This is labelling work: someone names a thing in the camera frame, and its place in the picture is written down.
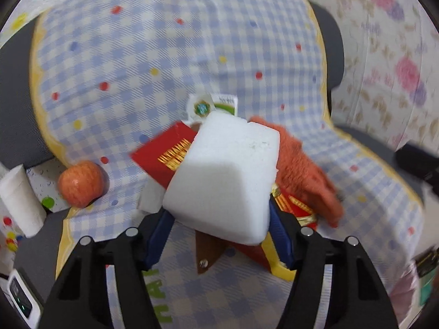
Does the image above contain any white foam block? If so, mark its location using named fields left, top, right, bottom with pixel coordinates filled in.
left=162, top=110, right=281, bottom=246

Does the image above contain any white electronic device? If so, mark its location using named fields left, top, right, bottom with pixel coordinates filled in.
left=0, top=269, right=41, bottom=328

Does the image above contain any white paper roll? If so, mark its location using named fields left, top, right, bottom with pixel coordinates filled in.
left=0, top=164, right=47, bottom=238

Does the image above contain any green box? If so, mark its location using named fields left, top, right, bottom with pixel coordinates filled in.
left=419, top=274, right=433, bottom=306

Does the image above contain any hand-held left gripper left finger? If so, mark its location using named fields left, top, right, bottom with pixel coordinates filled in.
left=38, top=209, right=175, bottom=329

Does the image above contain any blue checkered cloth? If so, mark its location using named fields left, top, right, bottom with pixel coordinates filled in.
left=29, top=0, right=424, bottom=329

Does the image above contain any clear packet green lettering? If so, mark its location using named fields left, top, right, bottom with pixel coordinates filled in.
left=147, top=267, right=176, bottom=323

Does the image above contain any yellow plastic piece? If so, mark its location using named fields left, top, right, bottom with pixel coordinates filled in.
left=261, top=238, right=297, bottom=282

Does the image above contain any floral print sheet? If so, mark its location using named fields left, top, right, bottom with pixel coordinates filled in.
left=298, top=0, right=439, bottom=158

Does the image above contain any black object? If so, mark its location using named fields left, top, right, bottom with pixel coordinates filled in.
left=396, top=143, right=439, bottom=194

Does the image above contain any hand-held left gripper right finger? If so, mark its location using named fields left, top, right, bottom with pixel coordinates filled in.
left=268, top=195, right=400, bottom=329

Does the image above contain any orange cloth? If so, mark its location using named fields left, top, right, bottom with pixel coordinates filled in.
left=249, top=116, right=344, bottom=228

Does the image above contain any red packet gold lettering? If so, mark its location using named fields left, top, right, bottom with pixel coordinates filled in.
left=130, top=121, right=319, bottom=271

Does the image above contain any red apple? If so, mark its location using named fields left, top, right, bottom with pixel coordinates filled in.
left=57, top=160, right=105, bottom=208

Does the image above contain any pink plastic bag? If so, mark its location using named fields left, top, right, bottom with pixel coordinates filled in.
left=387, top=264, right=422, bottom=316

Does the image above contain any brown leather piece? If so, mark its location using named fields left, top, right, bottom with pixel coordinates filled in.
left=195, top=229, right=229, bottom=275

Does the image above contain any green white tag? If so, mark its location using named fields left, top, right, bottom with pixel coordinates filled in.
left=187, top=92, right=238, bottom=124

